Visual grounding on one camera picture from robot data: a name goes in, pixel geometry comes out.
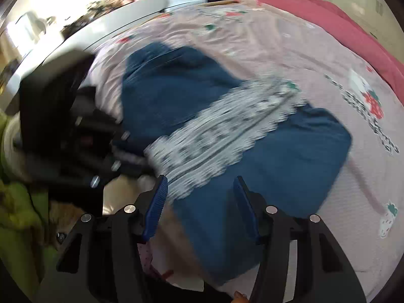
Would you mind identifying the rose pink comforter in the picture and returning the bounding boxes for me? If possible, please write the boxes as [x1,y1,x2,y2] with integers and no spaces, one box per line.
[234,0,404,98]

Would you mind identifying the white desk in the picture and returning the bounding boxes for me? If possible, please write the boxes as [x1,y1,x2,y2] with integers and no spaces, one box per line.
[6,0,168,97]

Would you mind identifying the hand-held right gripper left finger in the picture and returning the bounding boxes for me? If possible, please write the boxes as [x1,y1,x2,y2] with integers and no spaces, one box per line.
[55,174,169,303]

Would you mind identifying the pink dotted cloth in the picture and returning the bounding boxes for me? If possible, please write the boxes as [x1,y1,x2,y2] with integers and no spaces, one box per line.
[137,241,177,282]

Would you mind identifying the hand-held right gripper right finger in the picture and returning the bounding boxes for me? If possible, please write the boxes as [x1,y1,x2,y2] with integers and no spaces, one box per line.
[232,175,367,303]

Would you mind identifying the pink strawberry print quilt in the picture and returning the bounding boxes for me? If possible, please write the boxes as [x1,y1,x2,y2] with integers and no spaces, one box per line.
[78,2,404,299]

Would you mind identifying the blue denim skirt lace hem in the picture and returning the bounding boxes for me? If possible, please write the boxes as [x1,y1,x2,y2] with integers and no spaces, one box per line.
[119,42,353,287]

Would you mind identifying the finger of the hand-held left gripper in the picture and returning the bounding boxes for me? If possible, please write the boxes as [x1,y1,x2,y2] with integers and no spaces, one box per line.
[75,114,133,147]
[88,151,154,190]

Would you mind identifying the clutter of desk items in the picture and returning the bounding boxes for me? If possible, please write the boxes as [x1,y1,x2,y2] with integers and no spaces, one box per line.
[61,0,158,34]

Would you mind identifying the green cloth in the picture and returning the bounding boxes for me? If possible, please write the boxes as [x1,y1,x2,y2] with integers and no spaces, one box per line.
[0,110,61,292]

